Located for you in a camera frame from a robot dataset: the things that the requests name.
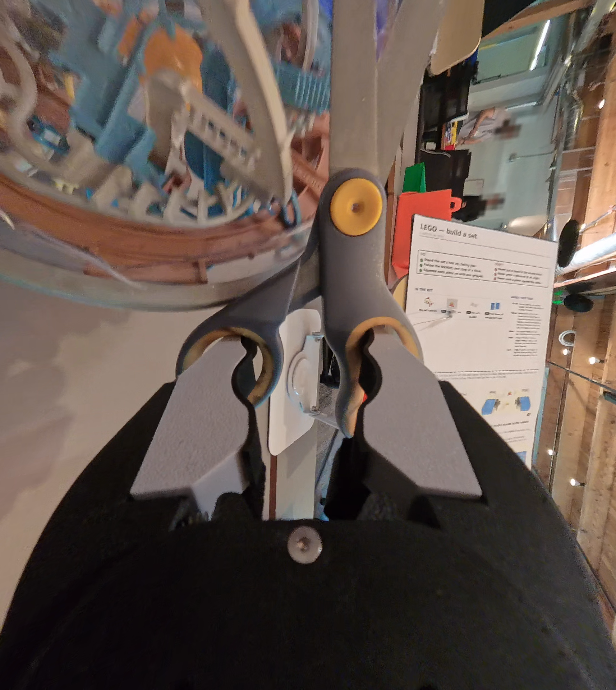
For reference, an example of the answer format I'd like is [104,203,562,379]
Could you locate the beige rounded board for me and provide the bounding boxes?
[429,0,485,76]

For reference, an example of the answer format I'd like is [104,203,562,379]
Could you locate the grey and yellow scissors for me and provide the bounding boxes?
[176,0,446,438]

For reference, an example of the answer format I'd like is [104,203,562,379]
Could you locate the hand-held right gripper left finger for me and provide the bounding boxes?
[130,334,266,521]

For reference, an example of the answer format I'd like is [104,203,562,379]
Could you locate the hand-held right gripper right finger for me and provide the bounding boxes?
[324,339,482,521]

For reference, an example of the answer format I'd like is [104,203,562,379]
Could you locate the clear maze ball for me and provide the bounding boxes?
[0,0,336,312]

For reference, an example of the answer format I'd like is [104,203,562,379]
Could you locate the white instruction board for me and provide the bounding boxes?
[404,214,558,470]

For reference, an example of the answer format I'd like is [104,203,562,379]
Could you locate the orange bag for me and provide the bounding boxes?
[394,189,466,276]

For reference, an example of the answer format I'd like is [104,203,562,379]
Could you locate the silver air duct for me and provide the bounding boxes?
[556,215,616,277]

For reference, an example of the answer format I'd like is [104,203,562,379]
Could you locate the white card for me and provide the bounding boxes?
[267,308,324,456]

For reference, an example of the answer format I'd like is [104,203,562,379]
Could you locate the clear plastic stand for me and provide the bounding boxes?
[286,334,321,417]

